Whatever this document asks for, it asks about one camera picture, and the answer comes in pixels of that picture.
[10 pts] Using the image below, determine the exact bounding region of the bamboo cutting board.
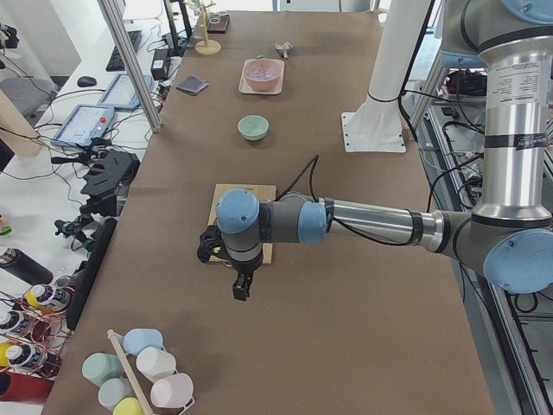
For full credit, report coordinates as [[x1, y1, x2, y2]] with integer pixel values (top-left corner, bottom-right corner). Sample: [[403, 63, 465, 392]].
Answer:
[[207, 183, 277, 265]]

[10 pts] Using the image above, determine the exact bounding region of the black computer mouse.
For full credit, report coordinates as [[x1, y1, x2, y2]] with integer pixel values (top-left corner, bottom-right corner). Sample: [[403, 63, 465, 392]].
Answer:
[[77, 76, 97, 87]]

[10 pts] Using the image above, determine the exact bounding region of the yellow cup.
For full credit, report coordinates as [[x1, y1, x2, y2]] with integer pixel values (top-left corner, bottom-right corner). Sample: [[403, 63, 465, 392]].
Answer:
[[112, 397, 145, 415]]

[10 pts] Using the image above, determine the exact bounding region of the green ceramic bowl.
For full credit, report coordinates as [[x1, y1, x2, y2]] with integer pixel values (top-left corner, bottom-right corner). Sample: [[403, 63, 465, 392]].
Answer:
[[238, 114, 270, 141]]

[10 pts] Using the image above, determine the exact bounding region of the white camera post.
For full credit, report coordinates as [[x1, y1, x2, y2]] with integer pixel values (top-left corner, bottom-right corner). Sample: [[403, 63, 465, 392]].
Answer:
[[341, 0, 434, 153]]

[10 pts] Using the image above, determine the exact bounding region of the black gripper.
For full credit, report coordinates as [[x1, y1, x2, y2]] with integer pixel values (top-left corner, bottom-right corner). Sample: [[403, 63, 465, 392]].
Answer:
[[228, 252, 263, 301]]

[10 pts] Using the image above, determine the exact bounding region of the crumpled foil wrapper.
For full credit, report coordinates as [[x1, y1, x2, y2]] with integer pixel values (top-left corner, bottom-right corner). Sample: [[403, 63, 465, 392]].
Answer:
[[275, 41, 294, 59]]

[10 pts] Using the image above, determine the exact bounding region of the grey folded cloth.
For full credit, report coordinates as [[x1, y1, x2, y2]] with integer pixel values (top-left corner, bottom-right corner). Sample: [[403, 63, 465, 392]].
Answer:
[[176, 75, 209, 96]]

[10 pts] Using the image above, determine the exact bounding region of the light blue cup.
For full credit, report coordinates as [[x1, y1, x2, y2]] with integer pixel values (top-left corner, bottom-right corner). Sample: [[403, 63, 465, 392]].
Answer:
[[123, 329, 163, 356]]

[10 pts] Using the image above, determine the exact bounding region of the beige serving tray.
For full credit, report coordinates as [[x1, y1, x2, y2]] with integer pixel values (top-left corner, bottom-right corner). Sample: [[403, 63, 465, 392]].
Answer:
[[238, 59, 285, 95]]

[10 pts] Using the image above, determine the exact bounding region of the far teach pendant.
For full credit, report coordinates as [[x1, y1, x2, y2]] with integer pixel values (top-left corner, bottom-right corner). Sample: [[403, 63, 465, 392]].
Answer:
[[98, 73, 140, 111]]

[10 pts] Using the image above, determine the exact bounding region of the grey blue cup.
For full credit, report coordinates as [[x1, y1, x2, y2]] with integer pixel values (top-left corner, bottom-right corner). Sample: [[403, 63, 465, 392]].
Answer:
[[98, 378, 132, 411]]

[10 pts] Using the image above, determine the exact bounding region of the white cup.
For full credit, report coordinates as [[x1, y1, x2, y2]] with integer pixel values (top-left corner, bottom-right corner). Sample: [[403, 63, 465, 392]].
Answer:
[[136, 347, 176, 383]]

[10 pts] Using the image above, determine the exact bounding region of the black keyboard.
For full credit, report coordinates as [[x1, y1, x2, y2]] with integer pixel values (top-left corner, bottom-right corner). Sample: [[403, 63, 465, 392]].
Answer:
[[105, 29, 143, 73]]

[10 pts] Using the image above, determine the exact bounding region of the mint green cup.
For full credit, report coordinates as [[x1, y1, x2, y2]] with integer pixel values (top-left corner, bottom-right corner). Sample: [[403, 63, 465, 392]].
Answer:
[[81, 353, 124, 386]]

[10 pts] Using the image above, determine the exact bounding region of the aluminium frame post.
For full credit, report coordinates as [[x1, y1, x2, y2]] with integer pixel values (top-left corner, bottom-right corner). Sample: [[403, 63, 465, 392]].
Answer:
[[97, 0, 162, 133]]

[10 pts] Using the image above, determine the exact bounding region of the teach pendant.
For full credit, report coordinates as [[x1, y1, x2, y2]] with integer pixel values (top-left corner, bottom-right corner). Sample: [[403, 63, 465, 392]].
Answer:
[[98, 73, 140, 111], [50, 105, 115, 147]]

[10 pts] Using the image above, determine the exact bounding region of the near teach pendant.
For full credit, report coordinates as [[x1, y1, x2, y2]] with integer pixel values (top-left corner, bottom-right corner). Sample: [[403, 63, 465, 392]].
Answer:
[[50, 105, 115, 147]]

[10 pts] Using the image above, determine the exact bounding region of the wooden mug tree stand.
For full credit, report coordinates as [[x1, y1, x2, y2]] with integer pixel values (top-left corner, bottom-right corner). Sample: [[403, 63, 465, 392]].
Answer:
[[188, 0, 221, 55]]

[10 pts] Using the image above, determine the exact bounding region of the pink bowl of ice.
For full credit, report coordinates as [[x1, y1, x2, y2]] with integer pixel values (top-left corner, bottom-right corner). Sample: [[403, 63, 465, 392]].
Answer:
[[243, 59, 282, 92]]

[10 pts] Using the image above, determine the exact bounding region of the pink cup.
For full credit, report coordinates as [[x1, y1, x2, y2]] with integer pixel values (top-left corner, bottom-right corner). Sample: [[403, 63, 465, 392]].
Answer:
[[150, 373, 194, 408]]

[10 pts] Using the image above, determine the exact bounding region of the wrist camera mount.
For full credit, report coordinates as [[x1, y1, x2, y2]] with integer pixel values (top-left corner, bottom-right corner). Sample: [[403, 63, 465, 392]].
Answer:
[[197, 225, 230, 264]]

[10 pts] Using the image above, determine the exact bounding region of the black water bottle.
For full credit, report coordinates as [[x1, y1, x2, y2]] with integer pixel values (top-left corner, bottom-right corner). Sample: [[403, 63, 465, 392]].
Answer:
[[1, 247, 54, 285]]

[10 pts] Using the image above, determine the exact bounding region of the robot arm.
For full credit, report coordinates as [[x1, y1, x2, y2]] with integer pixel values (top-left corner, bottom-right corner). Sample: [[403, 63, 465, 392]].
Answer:
[[211, 1, 552, 300]]

